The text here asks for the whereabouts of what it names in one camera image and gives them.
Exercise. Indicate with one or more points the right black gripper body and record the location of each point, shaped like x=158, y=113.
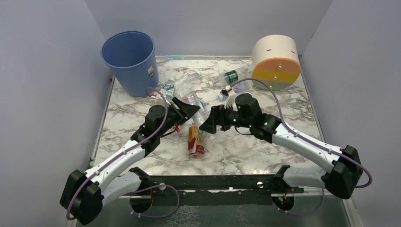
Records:
x=220, y=116

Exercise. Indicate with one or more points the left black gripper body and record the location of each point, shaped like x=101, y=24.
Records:
x=177, y=110

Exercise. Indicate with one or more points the white label tea bottle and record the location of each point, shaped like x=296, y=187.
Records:
x=199, y=118

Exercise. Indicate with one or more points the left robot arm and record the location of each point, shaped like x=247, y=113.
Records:
x=86, y=193

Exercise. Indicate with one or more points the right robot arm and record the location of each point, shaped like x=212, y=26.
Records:
x=338, y=169

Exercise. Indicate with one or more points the blue plastic bin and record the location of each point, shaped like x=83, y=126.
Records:
x=131, y=57

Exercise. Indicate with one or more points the red label clear bottle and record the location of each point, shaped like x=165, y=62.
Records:
x=176, y=128

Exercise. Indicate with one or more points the blue label clear bottle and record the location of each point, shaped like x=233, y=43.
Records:
x=195, y=100

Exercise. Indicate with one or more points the clear bottle red cap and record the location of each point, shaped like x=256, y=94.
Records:
x=189, y=84

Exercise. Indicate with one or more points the blue green label bottle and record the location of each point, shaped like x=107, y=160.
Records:
x=168, y=89

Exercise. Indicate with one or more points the gold red drink bottle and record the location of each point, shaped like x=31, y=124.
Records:
x=196, y=147

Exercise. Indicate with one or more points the Ganten small water bottle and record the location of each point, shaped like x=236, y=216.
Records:
x=239, y=88

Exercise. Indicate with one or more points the dark green label bottle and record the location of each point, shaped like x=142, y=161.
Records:
x=229, y=77

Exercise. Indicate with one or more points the cream cylinder with striped face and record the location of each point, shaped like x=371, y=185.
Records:
x=275, y=61

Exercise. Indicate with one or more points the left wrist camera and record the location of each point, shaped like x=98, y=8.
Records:
x=160, y=100

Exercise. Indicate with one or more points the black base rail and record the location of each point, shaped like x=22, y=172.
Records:
x=209, y=190

